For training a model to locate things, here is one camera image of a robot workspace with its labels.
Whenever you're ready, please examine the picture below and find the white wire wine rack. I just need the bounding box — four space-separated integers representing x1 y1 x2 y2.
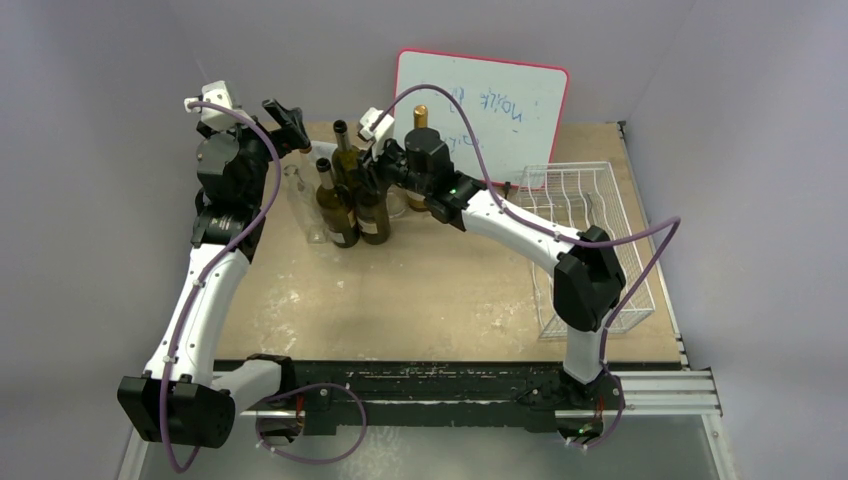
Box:
507 162 656 340

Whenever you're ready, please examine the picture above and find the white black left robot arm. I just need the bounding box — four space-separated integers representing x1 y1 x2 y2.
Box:
117 98 311 448

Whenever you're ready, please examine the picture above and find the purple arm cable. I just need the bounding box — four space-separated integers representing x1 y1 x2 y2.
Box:
370 84 682 445
158 100 284 474

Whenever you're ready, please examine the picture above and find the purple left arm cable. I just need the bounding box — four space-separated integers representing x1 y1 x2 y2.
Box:
158 100 284 474

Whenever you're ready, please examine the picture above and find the olive bottle silver cap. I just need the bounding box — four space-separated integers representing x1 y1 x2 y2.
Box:
331 120 361 195
316 158 360 248

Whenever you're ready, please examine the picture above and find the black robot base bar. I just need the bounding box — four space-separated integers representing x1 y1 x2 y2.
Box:
251 360 625 441

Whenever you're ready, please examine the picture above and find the dark green bottle black cap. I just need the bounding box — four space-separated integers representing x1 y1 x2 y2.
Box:
354 168 392 245

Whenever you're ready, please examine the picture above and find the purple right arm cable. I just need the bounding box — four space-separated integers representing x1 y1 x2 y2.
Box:
370 84 682 445

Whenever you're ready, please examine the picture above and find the white ruler set package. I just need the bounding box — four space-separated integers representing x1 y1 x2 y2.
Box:
309 141 337 161

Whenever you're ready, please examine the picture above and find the brown wine bottle gold cap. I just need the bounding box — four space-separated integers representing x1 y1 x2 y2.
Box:
405 104 436 174

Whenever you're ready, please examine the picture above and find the pink framed whiteboard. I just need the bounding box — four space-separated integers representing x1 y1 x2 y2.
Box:
393 49 569 184

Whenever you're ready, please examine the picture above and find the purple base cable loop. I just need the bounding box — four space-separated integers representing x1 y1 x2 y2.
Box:
254 380 368 466

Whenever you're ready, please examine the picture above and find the clear glass bottle black cap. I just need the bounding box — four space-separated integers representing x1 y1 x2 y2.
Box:
386 186 408 219

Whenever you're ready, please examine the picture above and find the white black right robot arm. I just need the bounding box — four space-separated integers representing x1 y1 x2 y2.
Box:
359 128 626 407

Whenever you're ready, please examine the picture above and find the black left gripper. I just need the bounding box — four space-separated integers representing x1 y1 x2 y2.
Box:
199 100 306 206

